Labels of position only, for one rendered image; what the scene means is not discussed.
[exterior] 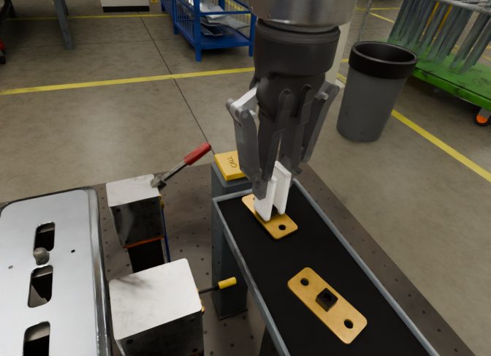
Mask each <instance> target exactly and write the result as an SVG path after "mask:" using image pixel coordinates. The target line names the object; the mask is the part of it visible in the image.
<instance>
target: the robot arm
mask: <svg viewBox="0 0 491 356"><path fill-rule="evenodd" d="M356 5H357V0H248V8H249V9H250V11H251V12H252V13H253V14H254V15H255V16H257V17H258V20H257V21H256V22H255V29H254V47H253V60H254V67H255V72H254V76H253V78H252V80H251V82H250V84H249V92H248V93H246V94H245V95H244V96H242V97H241V98H240V99H239V100H236V99H234V98H231V99H229V100H228V101H227V103H226V108H227V110H228V111H229V113H230V115H231V117H232V118H233V121H234V128H235V138H236V144H237V155H238V161H239V167H240V171H241V172H242V173H243V174H244V175H245V176H246V177H247V178H248V179H249V180H250V181H251V182H252V183H253V186H252V193H253V195H254V196H255V198H254V209H255V210H256V211H257V212H258V214H259V215H260V216H261V217H262V218H263V219H264V220H265V221H268V220H270V214H271V210H272V206H273V205H274V206H275V207H276V208H277V209H278V212H279V213H280V214H283V213H284V212H285V208H286V201H287V196H288V192H289V188H290V187H291V185H292V181H293V177H294V174H295V175H299V174H300V173H301V172H302V168H301V167H299V164H300V163H301V162H303V163H307V162H308V161H309V160H310V158H311V155H312V153H313V150H314V147H315V145H316V142H317V140H318V137H319V134H320V131H321V128H322V126H323V124H324V120H325V118H326V116H327V113H328V110H329V108H330V105H331V104H332V102H333V101H334V99H335V98H336V96H337V95H338V93H339V90H340V87H339V86H337V85H335V84H334V83H332V82H330V81H328V80H326V79H325V77H326V75H325V73H326V72H328V71H329V70H330V69H331V68H332V65H333V62H334V59H335V54H336V50H337V46H338V41H339V38H340V29H339V26H342V25H344V24H347V23H348V22H349V21H350V20H351V19H352V18H353V16H354V11H355V8H356ZM256 104H258V106H259V112H258V118H259V131H258V135H257V129H256V123H255V120H254V119H256V117H257V114H256ZM280 140H281V142H280ZM279 143H280V151H279V161H280V162H281V163H279V162H278V161H276V157H277V153H278V147H279ZM302 147H303V148H304V150H303V149H301V148H302Z"/></svg>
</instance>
